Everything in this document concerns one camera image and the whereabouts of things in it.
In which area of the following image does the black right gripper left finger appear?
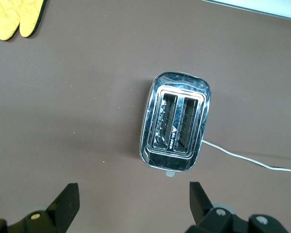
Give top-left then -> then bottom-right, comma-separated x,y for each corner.
7,183 -> 81,233

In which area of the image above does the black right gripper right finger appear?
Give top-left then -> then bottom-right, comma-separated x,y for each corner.
184,181 -> 248,233

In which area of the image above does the chrome and beige toaster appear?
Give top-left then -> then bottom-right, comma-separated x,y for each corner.
139,70 -> 212,178

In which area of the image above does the brown table cover sheet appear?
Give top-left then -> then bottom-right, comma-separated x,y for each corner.
0,0 -> 291,233

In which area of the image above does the yellow quilted oven mitt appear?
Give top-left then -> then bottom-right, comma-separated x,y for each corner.
0,0 -> 49,41

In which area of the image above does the white toaster power cable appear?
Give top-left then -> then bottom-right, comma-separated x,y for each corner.
201,140 -> 291,174

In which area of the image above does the white table edge rail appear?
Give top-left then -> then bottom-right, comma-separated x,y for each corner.
200,0 -> 291,23

